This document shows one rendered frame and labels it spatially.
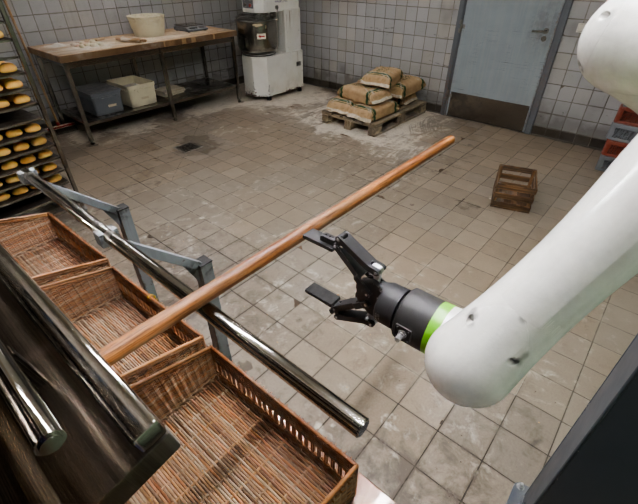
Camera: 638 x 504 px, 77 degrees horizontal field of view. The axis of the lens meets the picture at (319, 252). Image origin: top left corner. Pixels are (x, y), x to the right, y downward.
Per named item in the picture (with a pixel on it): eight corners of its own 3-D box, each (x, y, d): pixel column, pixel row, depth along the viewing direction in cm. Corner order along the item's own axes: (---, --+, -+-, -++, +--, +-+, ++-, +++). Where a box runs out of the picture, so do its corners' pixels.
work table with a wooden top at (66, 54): (90, 146, 435) (58, 56, 381) (59, 130, 477) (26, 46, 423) (244, 101, 569) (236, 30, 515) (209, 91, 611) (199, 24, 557)
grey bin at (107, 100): (96, 117, 442) (89, 95, 428) (77, 108, 468) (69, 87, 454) (127, 110, 464) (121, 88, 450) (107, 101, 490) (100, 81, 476)
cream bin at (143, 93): (133, 108, 468) (127, 87, 454) (111, 100, 493) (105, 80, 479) (159, 101, 490) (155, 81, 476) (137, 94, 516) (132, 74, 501)
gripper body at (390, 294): (394, 304, 63) (347, 280, 68) (389, 340, 68) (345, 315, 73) (417, 280, 68) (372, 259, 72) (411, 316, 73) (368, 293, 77)
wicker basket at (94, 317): (64, 489, 102) (14, 431, 85) (-14, 372, 130) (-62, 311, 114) (215, 366, 132) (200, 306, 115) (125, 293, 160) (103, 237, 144)
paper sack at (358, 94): (393, 102, 469) (394, 87, 460) (372, 108, 449) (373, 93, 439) (354, 93, 507) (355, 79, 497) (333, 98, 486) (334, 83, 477)
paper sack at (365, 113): (369, 126, 450) (370, 112, 440) (345, 119, 470) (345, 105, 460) (400, 112, 485) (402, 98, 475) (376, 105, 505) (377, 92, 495)
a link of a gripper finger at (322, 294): (340, 296, 80) (340, 299, 81) (314, 281, 84) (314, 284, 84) (331, 304, 78) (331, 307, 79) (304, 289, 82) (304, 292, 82)
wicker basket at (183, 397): (201, 719, 71) (166, 698, 54) (64, 497, 100) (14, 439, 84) (360, 493, 101) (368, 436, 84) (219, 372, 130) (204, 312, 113)
